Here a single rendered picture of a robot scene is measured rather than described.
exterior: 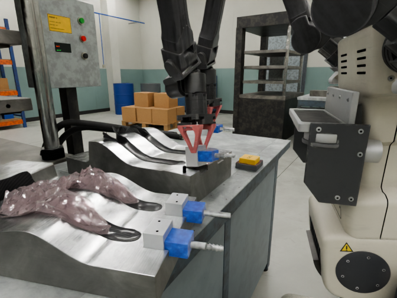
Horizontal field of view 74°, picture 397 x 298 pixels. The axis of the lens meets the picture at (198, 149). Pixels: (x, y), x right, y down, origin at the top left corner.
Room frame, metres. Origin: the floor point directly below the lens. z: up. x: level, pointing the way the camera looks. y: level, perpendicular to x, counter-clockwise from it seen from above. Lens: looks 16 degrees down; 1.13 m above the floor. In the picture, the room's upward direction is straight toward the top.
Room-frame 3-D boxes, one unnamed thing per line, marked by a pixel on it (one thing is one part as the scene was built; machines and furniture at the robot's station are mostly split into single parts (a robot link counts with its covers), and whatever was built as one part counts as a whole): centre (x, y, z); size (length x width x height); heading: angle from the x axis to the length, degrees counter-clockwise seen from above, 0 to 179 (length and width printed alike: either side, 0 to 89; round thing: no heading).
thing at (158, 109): (5.92, 1.00, 0.37); 1.20 x 0.82 x 0.74; 64
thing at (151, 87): (7.86, 1.39, 0.44); 0.59 x 0.59 x 0.88
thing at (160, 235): (0.39, 0.02, 0.85); 0.13 x 0.05 x 0.05; 77
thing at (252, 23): (5.28, -1.46, 1.03); 1.54 x 0.94 x 2.06; 146
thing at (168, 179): (0.85, 0.17, 0.87); 0.50 x 0.26 x 0.14; 60
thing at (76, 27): (1.38, 0.67, 0.73); 0.30 x 0.22 x 1.47; 150
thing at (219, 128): (0.97, -0.07, 0.94); 0.13 x 0.05 x 0.05; 59
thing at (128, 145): (0.83, 0.16, 0.92); 0.35 x 0.16 x 0.09; 60
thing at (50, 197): (0.50, 0.27, 0.90); 0.26 x 0.18 x 0.08; 77
